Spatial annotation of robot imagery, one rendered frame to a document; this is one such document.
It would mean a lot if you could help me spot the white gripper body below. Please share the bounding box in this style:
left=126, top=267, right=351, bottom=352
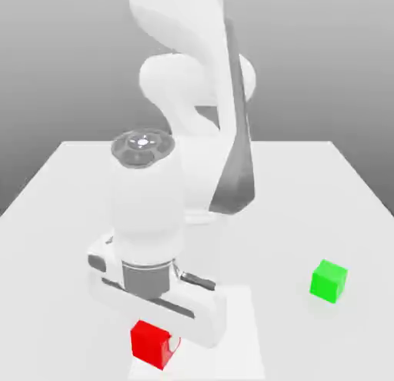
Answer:
left=88, top=269, right=229, bottom=349

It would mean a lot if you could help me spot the small red cube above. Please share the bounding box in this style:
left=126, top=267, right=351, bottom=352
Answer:
left=129, top=319, right=182, bottom=372

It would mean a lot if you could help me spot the small green cube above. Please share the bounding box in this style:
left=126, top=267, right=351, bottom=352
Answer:
left=309, top=259, right=349, bottom=305

